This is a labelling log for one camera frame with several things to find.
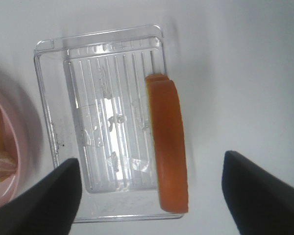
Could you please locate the bread slice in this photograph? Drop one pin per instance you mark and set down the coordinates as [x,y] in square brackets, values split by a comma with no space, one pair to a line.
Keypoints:
[169,144]

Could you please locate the right clear plastic tray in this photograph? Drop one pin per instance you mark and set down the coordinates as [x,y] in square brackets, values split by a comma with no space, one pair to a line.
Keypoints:
[94,98]

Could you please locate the pink round plate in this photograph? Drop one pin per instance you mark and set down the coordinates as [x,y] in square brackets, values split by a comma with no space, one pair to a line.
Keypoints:
[22,132]

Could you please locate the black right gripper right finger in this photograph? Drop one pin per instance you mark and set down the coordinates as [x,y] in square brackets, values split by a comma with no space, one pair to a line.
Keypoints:
[259,203]

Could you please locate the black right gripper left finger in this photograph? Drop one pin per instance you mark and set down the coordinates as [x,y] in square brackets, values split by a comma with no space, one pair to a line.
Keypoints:
[49,207]

